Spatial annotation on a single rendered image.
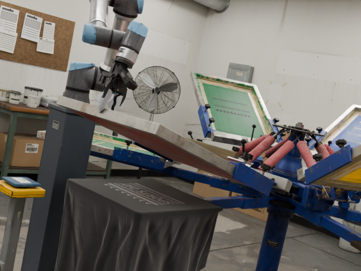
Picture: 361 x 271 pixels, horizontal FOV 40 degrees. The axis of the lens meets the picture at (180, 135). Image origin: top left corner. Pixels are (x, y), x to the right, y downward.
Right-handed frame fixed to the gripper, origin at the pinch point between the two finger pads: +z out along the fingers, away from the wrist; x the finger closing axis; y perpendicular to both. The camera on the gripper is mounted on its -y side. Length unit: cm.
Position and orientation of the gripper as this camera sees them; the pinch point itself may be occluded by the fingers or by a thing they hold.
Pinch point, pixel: (107, 112)
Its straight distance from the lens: 181.3
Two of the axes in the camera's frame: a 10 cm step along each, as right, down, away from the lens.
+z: -3.7, 9.2, -1.1
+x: -5.9, -3.3, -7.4
